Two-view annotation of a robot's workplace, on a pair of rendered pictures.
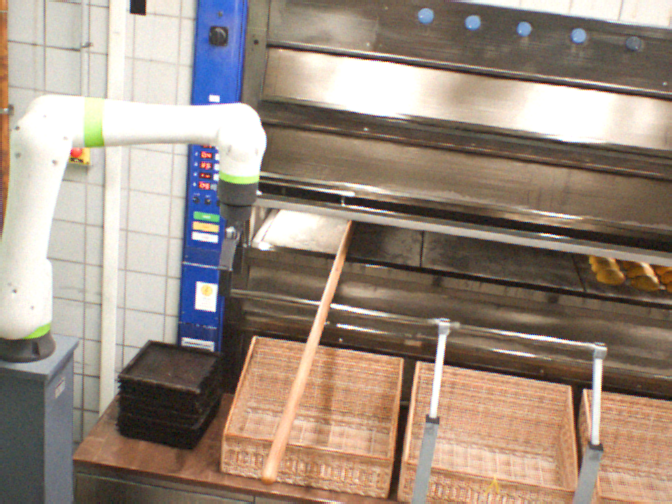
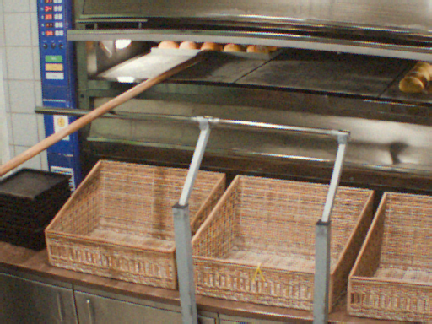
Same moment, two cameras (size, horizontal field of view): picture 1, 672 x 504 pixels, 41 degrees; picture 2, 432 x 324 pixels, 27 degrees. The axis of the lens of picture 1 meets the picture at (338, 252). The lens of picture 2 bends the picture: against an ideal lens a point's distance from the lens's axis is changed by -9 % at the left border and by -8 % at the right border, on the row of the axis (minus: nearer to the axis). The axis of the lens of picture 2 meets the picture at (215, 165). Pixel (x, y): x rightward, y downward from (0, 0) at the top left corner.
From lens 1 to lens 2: 1.55 m
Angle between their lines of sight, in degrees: 20
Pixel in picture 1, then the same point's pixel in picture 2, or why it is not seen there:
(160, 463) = (12, 257)
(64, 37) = not seen: outside the picture
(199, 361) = (51, 180)
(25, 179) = not seen: outside the picture
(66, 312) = not seen: outside the picture
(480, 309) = (288, 119)
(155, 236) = (25, 81)
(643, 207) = (399, 10)
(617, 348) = (409, 149)
